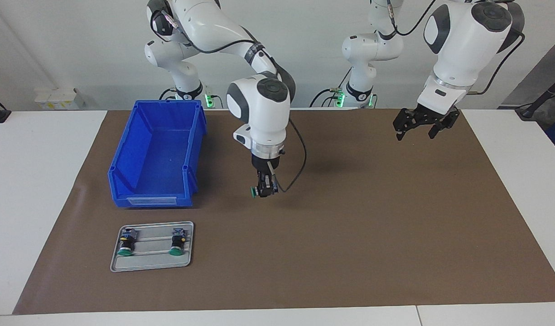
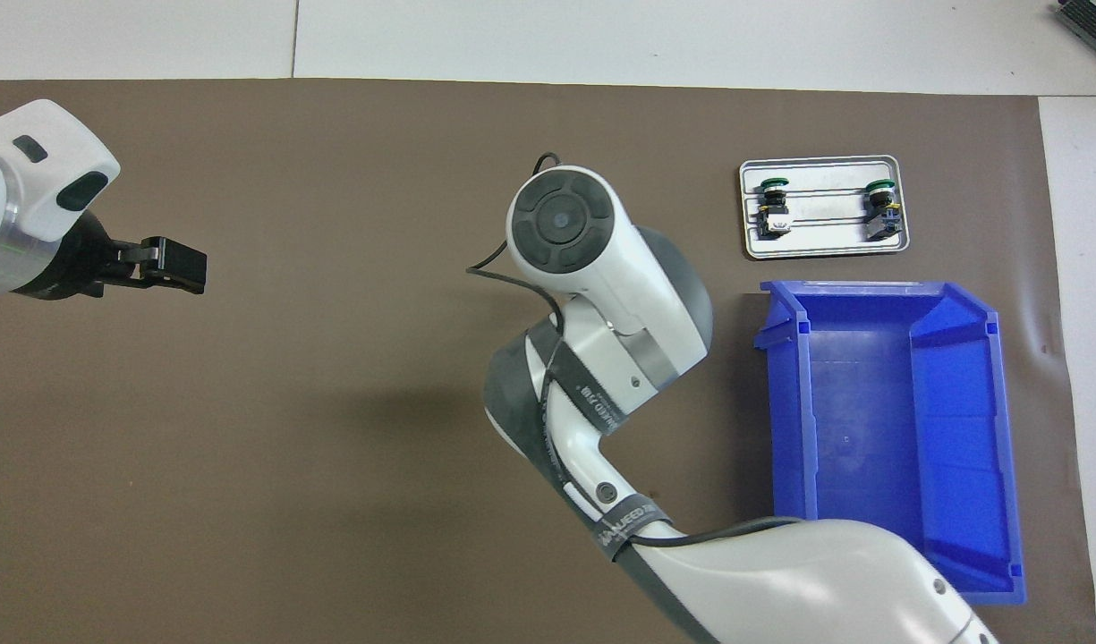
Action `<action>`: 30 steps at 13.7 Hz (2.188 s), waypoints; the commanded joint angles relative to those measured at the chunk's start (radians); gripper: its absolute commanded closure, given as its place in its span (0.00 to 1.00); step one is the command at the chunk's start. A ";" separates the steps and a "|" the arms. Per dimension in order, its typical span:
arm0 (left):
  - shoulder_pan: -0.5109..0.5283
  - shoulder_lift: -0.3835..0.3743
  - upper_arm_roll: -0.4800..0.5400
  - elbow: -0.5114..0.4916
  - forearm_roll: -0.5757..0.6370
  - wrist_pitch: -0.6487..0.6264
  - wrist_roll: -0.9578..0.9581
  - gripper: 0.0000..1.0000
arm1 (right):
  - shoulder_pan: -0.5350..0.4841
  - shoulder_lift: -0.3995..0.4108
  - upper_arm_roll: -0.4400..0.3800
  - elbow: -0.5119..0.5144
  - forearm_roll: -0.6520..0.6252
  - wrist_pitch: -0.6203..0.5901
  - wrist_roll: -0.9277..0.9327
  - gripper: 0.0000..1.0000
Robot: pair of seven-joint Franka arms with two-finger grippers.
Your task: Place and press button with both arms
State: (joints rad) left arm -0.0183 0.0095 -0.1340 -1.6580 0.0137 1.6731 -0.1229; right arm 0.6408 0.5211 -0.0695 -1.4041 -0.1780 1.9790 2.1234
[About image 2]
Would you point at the blue plastic storage bin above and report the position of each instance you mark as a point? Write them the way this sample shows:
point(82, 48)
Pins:
point(870, 429)

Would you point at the grey metal tray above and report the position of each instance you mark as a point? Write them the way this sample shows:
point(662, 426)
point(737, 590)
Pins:
point(825, 241)

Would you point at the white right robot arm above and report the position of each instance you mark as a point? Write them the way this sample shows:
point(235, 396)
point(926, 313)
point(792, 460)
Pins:
point(601, 268)

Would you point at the green push button switch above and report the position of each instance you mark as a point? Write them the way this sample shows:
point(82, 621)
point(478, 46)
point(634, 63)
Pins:
point(881, 210)
point(774, 207)

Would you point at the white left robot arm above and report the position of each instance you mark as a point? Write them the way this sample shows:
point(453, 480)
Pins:
point(29, 179)

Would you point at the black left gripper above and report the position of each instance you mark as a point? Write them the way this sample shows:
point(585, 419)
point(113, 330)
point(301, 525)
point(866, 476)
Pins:
point(73, 264)

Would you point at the brown table mat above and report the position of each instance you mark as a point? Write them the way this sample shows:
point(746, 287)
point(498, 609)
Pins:
point(333, 492)

